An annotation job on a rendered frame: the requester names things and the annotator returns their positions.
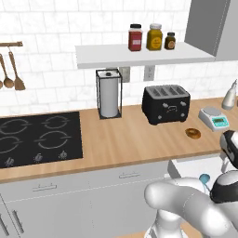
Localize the black four-slot toaster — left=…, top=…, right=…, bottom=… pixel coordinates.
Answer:
left=141, top=84, right=192, bottom=126

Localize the wooden spoon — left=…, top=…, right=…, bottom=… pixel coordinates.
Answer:
left=0, top=52, right=16, bottom=89

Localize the brown bagel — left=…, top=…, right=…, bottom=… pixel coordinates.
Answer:
left=184, top=127, right=202, bottom=139

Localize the white wall outlet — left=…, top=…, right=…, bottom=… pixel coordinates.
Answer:
left=119, top=66, right=131, bottom=84
left=142, top=64, right=155, bottom=83

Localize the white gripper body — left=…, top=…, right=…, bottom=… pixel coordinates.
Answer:
left=220, top=156, right=232, bottom=174

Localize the silver cupboard handle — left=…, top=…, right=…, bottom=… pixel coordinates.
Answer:
left=11, top=209, right=25, bottom=235
left=0, top=213, right=10, bottom=237

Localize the black hob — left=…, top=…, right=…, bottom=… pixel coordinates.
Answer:
left=0, top=111, right=85, bottom=170

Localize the grey cupboard door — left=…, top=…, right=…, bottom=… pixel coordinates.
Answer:
left=4, top=189, right=95, bottom=238
left=90, top=178, right=170, bottom=238
left=0, top=192, right=14, bottom=238

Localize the white wall shelf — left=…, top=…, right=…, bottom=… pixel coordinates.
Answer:
left=74, top=41, right=217, bottom=70

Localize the white paper towel roll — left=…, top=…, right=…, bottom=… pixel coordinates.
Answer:
left=99, top=72, right=121, bottom=119

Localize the wooden spatula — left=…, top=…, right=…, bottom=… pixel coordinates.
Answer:
left=7, top=50, right=27, bottom=92

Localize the white kitchen scale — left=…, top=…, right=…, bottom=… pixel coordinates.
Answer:
left=197, top=106, right=231, bottom=133

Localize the blue ladle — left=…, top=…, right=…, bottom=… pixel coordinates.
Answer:
left=198, top=173, right=212, bottom=191

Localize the silver drawer handle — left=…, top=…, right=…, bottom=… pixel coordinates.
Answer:
left=118, top=170, right=141, bottom=180
left=32, top=183, right=59, bottom=192

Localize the yellow jar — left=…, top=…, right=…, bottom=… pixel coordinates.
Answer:
left=146, top=22, right=165, bottom=52

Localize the open white drawer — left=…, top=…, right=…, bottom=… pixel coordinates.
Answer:
left=167, top=152, right=225, bottom=188

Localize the wooden tool rail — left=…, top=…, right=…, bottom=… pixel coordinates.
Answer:
left=0, top=40, right=24, bottom=48

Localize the grey wall cupboard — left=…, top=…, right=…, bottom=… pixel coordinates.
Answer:
left=184, top=0, right=238, bottom=62

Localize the small dark brown jar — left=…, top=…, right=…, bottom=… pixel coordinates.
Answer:
left=164, top=31, right=178, bottom=51

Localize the grey drawer front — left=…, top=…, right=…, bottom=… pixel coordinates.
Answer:
left=87, top=160, right=171, bottom=191
left=0, top=172, right=91, bottom=205

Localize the red jar with black lid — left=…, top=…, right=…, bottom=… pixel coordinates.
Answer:
left=127, top=23, right=144, bottom=53

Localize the white spray bottle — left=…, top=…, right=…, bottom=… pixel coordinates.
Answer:
left=221, top=78, right=238, bottom=112

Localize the black wire towel holder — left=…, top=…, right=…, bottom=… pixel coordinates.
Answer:
left=95, top=68, right=124, bottom=121

